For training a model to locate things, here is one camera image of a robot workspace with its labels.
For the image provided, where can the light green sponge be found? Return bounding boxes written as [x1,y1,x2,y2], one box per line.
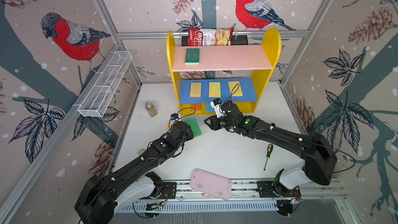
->
[184,117,202,138]

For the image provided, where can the orange rectangular sponge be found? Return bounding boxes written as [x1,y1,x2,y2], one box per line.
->
[191,104,202,112]

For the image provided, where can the yellow sponge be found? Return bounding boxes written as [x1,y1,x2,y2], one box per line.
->
[208,82,221,98]
[228,81,244,97]

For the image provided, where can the beige orange-backed sponge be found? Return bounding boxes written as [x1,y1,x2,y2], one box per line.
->
[189,83,202,98]

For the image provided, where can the dark green scouring sponge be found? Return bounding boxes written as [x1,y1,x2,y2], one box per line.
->
[184,48,200,65]

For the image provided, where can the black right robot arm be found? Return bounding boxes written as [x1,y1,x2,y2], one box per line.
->
[205,99,337,189]

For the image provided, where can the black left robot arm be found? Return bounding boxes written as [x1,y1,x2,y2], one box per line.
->
[75,121,194,224]

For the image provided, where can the yellow shelf pink blue boards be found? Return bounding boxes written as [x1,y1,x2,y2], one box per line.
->
[166,29,282,115]

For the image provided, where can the glass spice jar silver lid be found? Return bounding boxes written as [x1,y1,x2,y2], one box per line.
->
[145,101,157,117]

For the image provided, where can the black yellow screwdriver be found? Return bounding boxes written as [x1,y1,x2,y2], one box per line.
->
[263,144,273,171]

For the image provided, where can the pink plastic tray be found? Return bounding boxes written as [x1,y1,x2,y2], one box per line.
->
[189,169,232,200]

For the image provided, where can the red chips bag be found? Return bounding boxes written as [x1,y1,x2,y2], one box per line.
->
[188,28,234,40]

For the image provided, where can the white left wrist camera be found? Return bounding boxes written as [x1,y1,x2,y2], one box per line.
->
[170,113,180,125]

